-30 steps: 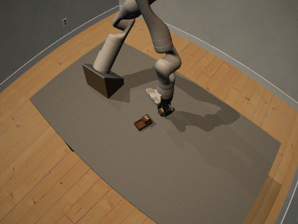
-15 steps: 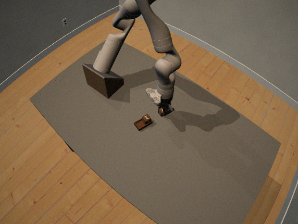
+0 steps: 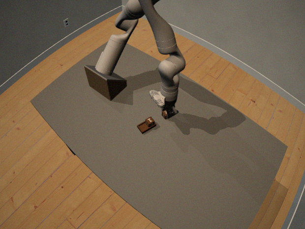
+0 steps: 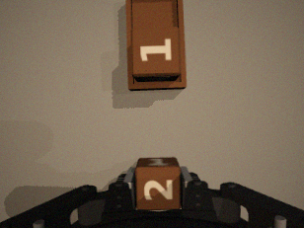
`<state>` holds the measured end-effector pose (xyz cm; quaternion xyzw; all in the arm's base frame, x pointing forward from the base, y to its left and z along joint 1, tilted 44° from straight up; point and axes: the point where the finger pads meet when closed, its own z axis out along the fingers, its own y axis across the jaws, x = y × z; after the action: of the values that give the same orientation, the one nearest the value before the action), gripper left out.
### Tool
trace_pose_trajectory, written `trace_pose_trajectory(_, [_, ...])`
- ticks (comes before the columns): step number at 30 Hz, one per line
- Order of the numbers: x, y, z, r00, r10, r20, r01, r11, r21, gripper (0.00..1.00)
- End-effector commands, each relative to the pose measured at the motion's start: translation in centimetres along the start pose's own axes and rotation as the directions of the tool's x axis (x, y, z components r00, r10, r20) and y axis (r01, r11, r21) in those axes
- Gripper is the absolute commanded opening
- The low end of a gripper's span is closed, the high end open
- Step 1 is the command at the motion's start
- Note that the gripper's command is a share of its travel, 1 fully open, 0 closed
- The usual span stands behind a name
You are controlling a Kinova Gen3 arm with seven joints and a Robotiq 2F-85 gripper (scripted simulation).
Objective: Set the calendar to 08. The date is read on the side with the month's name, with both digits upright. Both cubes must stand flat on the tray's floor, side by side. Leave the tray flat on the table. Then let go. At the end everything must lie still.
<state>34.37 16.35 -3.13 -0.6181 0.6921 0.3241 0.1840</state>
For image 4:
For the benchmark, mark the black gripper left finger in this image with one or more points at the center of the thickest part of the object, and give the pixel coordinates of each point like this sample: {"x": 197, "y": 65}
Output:
{"x": 91, "y": 204}

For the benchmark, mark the brown calendar cube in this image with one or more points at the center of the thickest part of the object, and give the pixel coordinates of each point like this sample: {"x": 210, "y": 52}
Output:
{"x": 155, "y": 54}
{"x": 158, "y": 184}

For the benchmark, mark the brown rectangular tray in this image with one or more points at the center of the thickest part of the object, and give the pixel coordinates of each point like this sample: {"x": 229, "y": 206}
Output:
{"x": 155, "y": 14}

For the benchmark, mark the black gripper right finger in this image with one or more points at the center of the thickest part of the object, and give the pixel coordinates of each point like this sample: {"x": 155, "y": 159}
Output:
{"x": 264, "y": 211}

